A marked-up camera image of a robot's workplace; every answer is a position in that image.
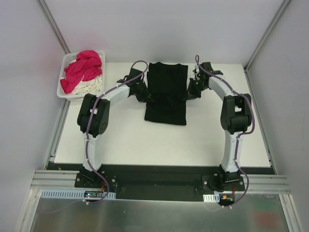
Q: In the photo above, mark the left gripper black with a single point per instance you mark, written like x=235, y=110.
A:
x=142, y=92

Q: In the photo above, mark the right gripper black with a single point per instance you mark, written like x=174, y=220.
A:
x=192, y=90

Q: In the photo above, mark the black graphic t shirt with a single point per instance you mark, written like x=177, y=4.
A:
x=167, y=85

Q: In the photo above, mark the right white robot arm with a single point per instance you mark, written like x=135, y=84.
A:
x=236, y=117

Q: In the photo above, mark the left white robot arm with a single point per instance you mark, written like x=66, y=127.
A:
x=93, y=120

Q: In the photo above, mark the white t shirt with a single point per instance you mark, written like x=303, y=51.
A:
x=89, y=85

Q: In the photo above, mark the pink t shirt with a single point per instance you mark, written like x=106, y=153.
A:
x=82, y=70

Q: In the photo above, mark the white plastic basket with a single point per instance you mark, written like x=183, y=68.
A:
x=81, y=73

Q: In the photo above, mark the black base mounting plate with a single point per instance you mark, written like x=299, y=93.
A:
x=157, y=183

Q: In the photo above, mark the right white cable duct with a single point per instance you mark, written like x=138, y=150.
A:
x=211, y=198

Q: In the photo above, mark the white cable duct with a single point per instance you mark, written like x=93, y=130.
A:
x=211, y=198
x=76, y=194

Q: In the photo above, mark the aluminium frame rail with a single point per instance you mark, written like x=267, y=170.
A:
x=51, y=179

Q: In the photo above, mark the left white cable duct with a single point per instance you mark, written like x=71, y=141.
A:
x=76, y=194

